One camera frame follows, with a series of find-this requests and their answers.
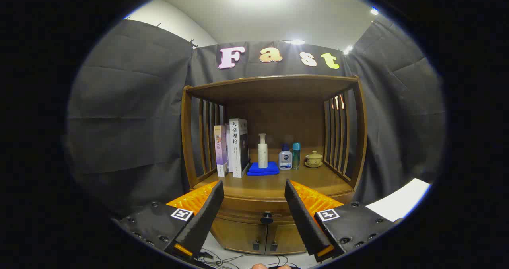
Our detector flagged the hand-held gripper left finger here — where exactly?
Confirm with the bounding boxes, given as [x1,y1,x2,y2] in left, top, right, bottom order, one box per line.
[115,180,225,261]

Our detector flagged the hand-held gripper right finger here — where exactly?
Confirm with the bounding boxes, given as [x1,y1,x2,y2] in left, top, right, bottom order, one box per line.
[284,179,402,263]

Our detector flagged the brown wooden drawer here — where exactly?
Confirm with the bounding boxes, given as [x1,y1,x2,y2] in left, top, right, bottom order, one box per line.
[214,193,354,225]

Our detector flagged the wooden cabinet door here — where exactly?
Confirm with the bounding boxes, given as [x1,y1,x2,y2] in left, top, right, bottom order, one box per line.
[266,221,307,255]
[210,217,268,255]

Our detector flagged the brown wooden countertop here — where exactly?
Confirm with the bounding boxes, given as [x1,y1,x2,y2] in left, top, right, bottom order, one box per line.
[194,164,354,200]

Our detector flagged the brown wooden cabinet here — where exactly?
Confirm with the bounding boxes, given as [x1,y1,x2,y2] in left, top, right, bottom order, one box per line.
[181,75,368,255]

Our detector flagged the white bottle blue cap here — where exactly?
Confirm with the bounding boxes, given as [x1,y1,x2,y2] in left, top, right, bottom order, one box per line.
[278,144,293,170]

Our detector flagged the blue folded cloth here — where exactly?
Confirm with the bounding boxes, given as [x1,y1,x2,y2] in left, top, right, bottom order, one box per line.
[247,161,280,176]

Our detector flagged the purple book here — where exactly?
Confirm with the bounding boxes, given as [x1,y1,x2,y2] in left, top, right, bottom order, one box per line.
[214,125,229,177]

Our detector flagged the white book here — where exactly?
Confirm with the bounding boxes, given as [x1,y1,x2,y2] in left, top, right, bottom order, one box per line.
[229,118,250,178]

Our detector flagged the white pump bottle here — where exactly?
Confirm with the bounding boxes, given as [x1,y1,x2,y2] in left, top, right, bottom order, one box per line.
[258,133,268,169]

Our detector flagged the white plastic box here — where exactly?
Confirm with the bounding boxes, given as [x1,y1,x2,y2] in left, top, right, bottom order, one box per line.
[366,178,431,222]

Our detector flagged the black floor cables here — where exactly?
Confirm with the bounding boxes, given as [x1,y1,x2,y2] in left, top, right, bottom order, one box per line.
[199,248,303,269]

